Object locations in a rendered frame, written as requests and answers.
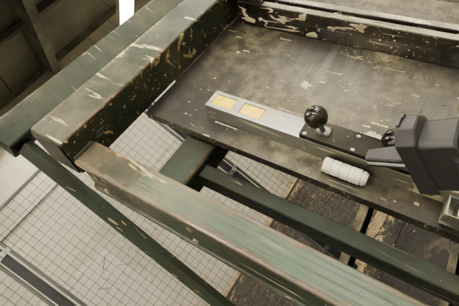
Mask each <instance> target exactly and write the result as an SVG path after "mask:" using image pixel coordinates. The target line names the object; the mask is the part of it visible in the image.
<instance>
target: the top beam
mask: <svg viewBox="0 0 459 306"><path fill-rule="evenodd" d="M237 16H238V8H237V0H184V1H182V2H181V3H180V4H178V5H177V6H176V7H175V8H174V9H173V10H172V11H170V12H169V13H168V14H167V15H165V16H164V17H163V18H162V19H160V20H159V21H158V22H157V23H156V24H155V25H153V26H152V27H151V28H150V29H148V30H147V31H146V32H145V33H144V34H143V35H142V36H140V37H139V38H138V39H137V40H135V41H134V42H133V43H132V44H131V45H130V46H128V47H127V48H126V49H125V50H123V51H122V52H121V53H120V54H119V55H118V56H117V57H115V58H114V59H113V60H112V61H110V62H109V63H108V64H107V65H106V66H105V67H104V68H102V69H101V70H100V71H98V72H97V73H96V74H95V75H94V76H93V77H92V78H90V79H89V80H88V81H87V82H85V83H84V84H83V85H82V86H80V88H78V89H77V90H76V91H75V92H73V93H72V94H71V95H70V96H69V97H67V98H66V99H65V100H64V101H63V102H62V103H60V104H59V105H58V106H57V107H55V108H54V109H53V110H52V111H51V112H50V113H48V114H47V115H46V116H45V117H43V118H42V119H41V120H40V121H39V122H38V123H37V124H35V125H34V126H33V127H32V128H31V134H32V135H33V136H34V137H35V138H36V139H37V140H38V142H39V143H40V144H41V145H42V146H43V148H44V149H45V150H46V151H47V152H48V153H49V154H50V155H51V156H52V157H53V158H54V159H55V160H56V161H59V162H60V163H62V164H64V165H65V166H67V167H69V168H71V169H73V170H75V171H76V172H78V173H84V172H85V170H84V169H81V168H80V167H78V166H77V165H76V164H75V163H74V161H75V160H74V157H75V156H76V155H77V154H78V153H79V152H80V151H81V150H82V149H83V148H84V147H85V146H86V145H87V144H88V143H89V142H90V141H93V142H95V141H98V143H100V144H102V145H104V146H106V147H108V148H109V147H110V146H111V145H112V144H113V143H114V142H115V141H116V139H117V138H118V137H119V136H120V135H121V134H122V133H123V132H124V131H125V130H126V129H127V128H128V127H129V126H130V125H131V124H132V123H133V122H134V121H135V120H136V119H137V118H138V117H139V116H140V115H141V114H142V113H143V112H144V111H145V110H146V109H147V108H148V107H149V106H150V105H151V104H152V103H153V102H154V101H155V100H156V99H157V98H158V97H159V96H160V95H161V94H162V93H163V92H164V91H165V90H166V89H167V88H168V87H169V86H170V85H171V84H172V83H173V82H174V81H175V80H176V79H177V78H178V77H179V76H180V75H181V74H182V73H183V72H184V71H185V70H186V68H187V67H188V66H189V65H190V64H191V63H192V62H193V61H194V60H195V59H196V58H197V57H198V56H199V55H200V54H201V53H202V52H203V51H204V50H205V49H206V48H207V47H208V46H209V45H210V44H211V43H212V42H213V41H214V40H215V39H216V38H217V37H218V36H219V35H220V34H221V32H222V31H223V30H224V29H225V28H226V27H227V26H228V25H229V24H230V23H231V22H232V21H233V20H234V19H235V18H236V17H237Z"/></svg>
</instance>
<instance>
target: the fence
mask: <svg viewBox="0 0 459 306"><path fill-rule="evenodd" d="M218 95H220V96H224V97H226V98H230V99H232V100H236V101H237V102H236V103H235V105H234V106H233V107H232V108H231V109H230V110H229V109H226V108H223V107H220V106H218V105H214V104H212V101H213V100H214V99H215V98H216V97H217V96H218ZM245 104H248V105H251V106H254V107H257V108H260V109H263V110H266V111H265V112H264V114H263V115H262V117H261V118H260V119H259V120H258V119H255V118H253V117H249V116H247V115H244V114H241V113H239V111H240V110H241V109H242V107H243V106H244V105H245ZM205 106H206V111H207V114H208V117H211V118H212V119H215V120H218V121H220V122H224V123H226V124H229V125H232V126H235V127H237V128H240V129H243V130H246V131H248V132H250V133H253V134H256V135H259V136H261V137H265V138H267V139H270V140H273V141H276V142H278V143H281V144H284V145H287V146H289V147H291V148H295V149H297V150H300V151H302V152H306V153H308V154H311V155H314V156H317V157H319V158H323V159H325V158H326V157H329V158H333V159H335V160H337V161H341V162H343V163H346V164H349V165H352V167H353V166H354V167H358V168H359V169H363V170H364V171H367V173H368V174H369V176H371V177H373V178H377V179H379V180H382V181H385V182H388V183H390V184H393V185H396V186H398V187H401V188H403V189H406V190H409V191H412V192H414V193H418V194H420V193H419V191H418V189H417V187H416V186H415V183H414V182H413V179H412V178H411V176H409V175H406V174H404V173H400V172H398V171H395V170H392V169H389V168H386V167H371V166H369V165H368V163H367V161H366V160H363V159H361V158H357V157H355V156H352V155H349V154H346V153H343V152H340V151H337V150H334V149H332V148H328V147H326V146H323V145H320V144H318V143H314V142H312V141H308V140H306V139H303V138H300V137H299V133H300V131H301V129H302V127H303V126H304V124H305V121H304V118H301V117H297V116H295V115H291V114H289V113H285V112H283V111H278V110H276V109H272V108H270V107H266V106H264V105H259V104H257V103H254V102H251V101H248V100H245V99H242V98H238V97H235V96H232V95H229V94H226V93H223V92H219V91H216V92H215V93H214V95H213V96H212V97H211V98H210V100H209V101H208V102H207V103H206V104H205ZM448 195H452V196H454V197H457V198H459V191H446V193H445V194H443V195H433V196H428V195H423V196H426V197H429V198H431V199H434V200H437V201H440V202H442V203H443V202H444V201H445V200H446V198H447V197H448Z"/></svg>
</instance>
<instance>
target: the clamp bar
mask: <svg viewBox="0 0 459 306"><path fill-rule="evenodd" d="M237 8H238V20H239V23H244V24H248V25H254V26H257V27H263V28H267V29H273V30H277V31H283V32H286V33H293V34H296V35H300V36H306V37H310V38H315V39H319V40H326V41H329V42H335V43H339V44H345V45H348V46H354V47H358V48H364V49H368V50H371V51H378V52H381V53H387V54H391V55H397V56H400V57H407V58H411V59H416V60H420V61H426V62H430V63H434V64H440V65H443V66H449V67H453V68H459V25H455V24H450V23H442V22H438V21H433V20H425V19H420V18H412V17H407V16H400V15H395V14H387V13H382V12H374V11H369V10H362V9H356V8H349V7H344V6H340V5H331V4H327V3H318V2H314V1H306V0H237Z"/></svg>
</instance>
